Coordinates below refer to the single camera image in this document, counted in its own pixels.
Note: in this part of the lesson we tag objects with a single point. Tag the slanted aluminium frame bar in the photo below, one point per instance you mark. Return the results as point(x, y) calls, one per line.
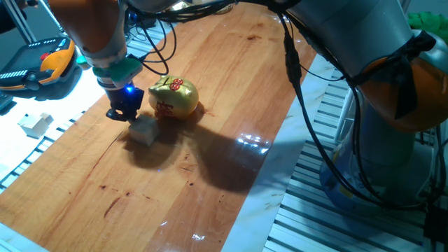
point(19, 19)

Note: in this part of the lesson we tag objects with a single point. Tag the pale wooden cube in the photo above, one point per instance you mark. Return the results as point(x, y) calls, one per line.
point(144, 130)

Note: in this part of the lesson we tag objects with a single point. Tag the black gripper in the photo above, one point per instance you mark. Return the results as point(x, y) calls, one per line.
point(124, 98)

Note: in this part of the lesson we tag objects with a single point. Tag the white printed paper sheet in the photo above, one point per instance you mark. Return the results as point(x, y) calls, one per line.
point(52, 105)

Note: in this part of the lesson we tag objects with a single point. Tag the orange and black teach pendant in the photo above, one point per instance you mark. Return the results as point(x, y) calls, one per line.
point(38, 66)

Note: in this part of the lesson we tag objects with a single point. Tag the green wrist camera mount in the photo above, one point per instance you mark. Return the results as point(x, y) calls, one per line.
point(117, 70)

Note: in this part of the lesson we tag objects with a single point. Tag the person's bare hand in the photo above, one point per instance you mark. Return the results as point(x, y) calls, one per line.
point(25, 3)

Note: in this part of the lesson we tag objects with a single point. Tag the small wooden block puzzle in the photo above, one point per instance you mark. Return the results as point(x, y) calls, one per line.
point(35, 124)

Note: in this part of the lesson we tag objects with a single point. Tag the green cloth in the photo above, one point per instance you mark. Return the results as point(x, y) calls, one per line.
point(427, 22)

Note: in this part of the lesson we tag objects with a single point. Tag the golden piggy bank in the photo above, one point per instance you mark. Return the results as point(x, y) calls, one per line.
point(174, 97)

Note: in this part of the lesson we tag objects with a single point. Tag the glossy wooden board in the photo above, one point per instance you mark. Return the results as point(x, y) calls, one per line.
point(140, 175)

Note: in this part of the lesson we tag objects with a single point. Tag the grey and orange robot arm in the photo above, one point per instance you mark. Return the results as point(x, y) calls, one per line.
point(367, 52)

